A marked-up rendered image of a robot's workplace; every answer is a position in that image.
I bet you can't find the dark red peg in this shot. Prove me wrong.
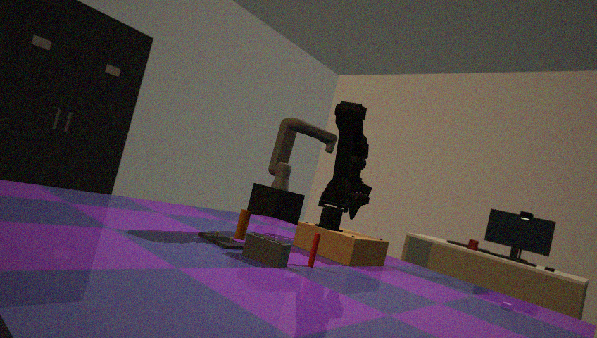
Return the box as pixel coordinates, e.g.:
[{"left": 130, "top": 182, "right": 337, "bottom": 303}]
[{"left": 308, "top": 233, "right": 321, "bottom": 267}]

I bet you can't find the orange-brown cylinder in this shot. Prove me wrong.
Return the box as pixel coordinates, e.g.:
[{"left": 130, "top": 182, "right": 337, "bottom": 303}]
[{"left": 234, "top": 209, "right": 251, "bottom": 240}]

